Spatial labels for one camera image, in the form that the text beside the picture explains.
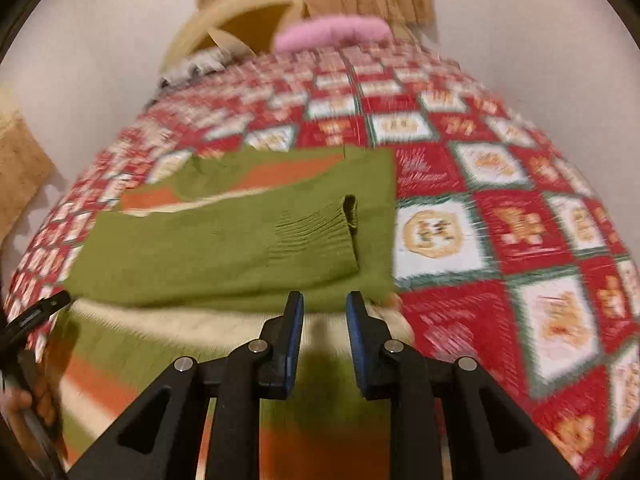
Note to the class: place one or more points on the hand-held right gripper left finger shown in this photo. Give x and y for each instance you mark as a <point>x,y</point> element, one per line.
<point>295,345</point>

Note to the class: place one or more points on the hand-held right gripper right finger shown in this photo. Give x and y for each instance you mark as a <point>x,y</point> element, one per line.
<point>356,345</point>

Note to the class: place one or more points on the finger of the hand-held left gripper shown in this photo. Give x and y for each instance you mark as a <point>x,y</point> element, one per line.
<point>59,303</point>

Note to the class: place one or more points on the green striped knit sweater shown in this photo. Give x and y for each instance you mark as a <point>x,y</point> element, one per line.
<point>225,250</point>

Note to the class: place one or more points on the person's left hand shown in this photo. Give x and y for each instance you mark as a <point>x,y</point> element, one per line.
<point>22,404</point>

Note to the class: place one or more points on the tan wooden board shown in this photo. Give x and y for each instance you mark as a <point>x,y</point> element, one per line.
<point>20,170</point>

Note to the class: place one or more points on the red checked printed blanket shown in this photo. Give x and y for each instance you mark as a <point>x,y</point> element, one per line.
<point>500,240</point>

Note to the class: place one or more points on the grey patterned pillow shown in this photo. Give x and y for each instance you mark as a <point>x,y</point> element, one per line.
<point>200,67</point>

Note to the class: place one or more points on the cream wooden headboard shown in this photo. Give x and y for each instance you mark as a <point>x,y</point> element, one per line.
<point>200,30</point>

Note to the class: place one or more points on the pink pillow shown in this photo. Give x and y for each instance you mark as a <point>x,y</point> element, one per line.
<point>330,32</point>

